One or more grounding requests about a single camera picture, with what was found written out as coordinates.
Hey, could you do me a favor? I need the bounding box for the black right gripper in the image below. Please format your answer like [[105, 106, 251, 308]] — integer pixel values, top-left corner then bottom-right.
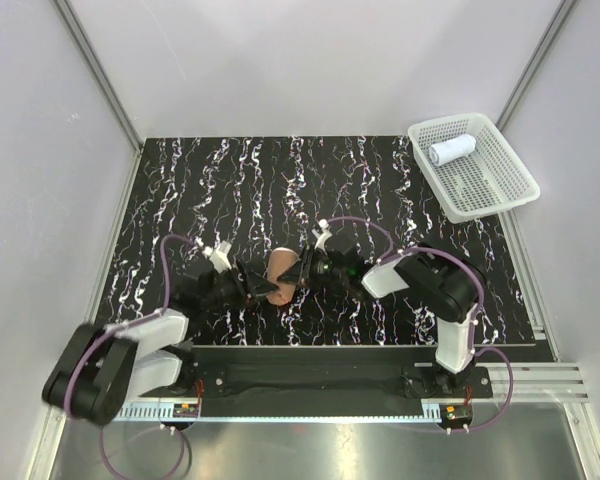
[[278, 244, 348, 290]]

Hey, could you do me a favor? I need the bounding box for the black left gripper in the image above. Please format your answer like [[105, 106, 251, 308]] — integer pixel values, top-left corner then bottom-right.
[[201, 258, 278, 311]]

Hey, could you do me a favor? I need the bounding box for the orange patterned towel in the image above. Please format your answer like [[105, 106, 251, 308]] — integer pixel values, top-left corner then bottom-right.
[[267, 247, 299, 307]]

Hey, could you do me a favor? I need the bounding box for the white terry towel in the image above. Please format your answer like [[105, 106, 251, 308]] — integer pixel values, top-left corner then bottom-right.
[[428, 134, 477, 167]]

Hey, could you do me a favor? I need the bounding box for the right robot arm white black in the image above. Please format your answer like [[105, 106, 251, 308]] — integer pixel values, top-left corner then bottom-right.
[[274, 244, 485, 397]]

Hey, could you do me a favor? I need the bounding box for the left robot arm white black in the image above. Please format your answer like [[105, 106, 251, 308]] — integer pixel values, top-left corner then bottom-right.
[[41, 263, 279, 426]]

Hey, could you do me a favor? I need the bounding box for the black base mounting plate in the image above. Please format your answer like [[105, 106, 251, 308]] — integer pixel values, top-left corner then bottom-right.
[[138, 344, 493, 401]]

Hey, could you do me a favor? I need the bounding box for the white plastic mesh basket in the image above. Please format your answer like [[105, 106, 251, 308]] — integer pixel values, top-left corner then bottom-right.
[[408, 113, 541, 223]]

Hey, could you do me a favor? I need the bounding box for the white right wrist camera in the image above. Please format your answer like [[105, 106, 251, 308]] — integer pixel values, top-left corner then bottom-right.
[[312, 219, 332, 252]]

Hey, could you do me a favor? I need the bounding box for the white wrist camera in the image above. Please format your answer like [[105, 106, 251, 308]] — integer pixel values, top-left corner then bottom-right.
[[202, 241, 233, 273], [312, 219, 332, 252]]

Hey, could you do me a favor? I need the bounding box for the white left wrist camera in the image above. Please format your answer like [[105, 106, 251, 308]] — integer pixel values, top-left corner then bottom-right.
[[202, 241, 233, 273]]

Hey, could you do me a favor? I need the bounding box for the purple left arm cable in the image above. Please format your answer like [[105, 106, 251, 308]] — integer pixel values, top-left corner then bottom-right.
[[64, 234, 206, 476]]

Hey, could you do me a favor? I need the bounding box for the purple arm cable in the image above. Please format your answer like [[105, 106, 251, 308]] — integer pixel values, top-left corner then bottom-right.
[[64, 234, 206, 476], [319, 217, 514, 435]]

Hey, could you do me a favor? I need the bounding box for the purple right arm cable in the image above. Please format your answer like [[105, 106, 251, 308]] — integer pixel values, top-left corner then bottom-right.
[[319, 217, 514, 435]]

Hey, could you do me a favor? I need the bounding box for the aluminium frame rail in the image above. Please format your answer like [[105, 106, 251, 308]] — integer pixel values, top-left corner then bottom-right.
[[112, 363, 588, 424]]

